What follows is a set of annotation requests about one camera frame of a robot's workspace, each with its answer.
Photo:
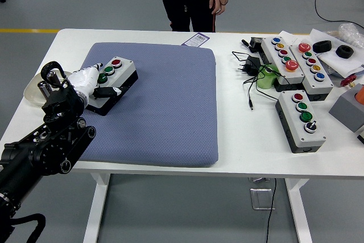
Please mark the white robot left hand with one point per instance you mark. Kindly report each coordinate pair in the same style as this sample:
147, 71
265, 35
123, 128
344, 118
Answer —
84, 79

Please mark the grey three-button control box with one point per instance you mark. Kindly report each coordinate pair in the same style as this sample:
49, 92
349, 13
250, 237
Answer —
125, 69

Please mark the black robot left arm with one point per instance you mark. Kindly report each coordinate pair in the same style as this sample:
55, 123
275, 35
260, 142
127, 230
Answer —
42, 152

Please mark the grey five-button box, narrow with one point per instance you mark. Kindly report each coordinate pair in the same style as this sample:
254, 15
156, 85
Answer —
270, 53

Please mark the grey four-button selector box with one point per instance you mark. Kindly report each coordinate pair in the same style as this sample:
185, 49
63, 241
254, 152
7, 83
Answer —
290, 120

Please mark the grey five-button box, wide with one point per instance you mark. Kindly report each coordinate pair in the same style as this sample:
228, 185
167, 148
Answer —
324, 85

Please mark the silver metal cylinder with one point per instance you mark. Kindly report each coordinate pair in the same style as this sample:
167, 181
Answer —
42, 88

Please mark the clear plastic dish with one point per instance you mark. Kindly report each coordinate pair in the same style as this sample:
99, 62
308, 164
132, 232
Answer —
31, 92

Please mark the blue-grey padded mat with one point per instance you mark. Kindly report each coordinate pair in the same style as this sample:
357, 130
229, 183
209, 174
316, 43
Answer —
159, 106

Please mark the purple and white label card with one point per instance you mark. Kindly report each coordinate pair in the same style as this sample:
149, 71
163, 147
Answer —
196, 39

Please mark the white table leg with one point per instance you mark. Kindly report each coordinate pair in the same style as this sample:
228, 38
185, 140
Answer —
95, 211
298, 211

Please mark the person's left hand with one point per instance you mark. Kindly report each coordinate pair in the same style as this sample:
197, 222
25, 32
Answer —
217, 2

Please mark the black power adapter plug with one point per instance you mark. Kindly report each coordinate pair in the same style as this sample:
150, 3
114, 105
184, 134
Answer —
253, 62

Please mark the small black device box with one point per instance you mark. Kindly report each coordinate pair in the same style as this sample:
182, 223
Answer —
256, 42

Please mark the green tape roll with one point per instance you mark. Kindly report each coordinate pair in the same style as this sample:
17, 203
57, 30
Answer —
264, 81

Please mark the metal floor outlet plate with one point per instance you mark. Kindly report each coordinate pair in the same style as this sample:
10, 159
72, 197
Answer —
260, 199

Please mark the white paper sheet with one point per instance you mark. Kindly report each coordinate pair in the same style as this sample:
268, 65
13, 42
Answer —
341, 66

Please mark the red valve knob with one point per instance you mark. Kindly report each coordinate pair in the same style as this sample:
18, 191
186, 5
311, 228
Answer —
348, 80

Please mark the grey block box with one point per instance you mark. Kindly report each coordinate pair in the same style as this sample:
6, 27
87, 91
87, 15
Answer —
347, 112

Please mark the clear plastic bag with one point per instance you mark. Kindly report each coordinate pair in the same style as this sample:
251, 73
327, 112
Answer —
351, 33

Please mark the orange cylinder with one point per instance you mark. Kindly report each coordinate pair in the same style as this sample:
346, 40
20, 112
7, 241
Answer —
360, 95

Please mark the white and black edge object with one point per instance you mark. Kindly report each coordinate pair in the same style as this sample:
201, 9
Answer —
361, 137

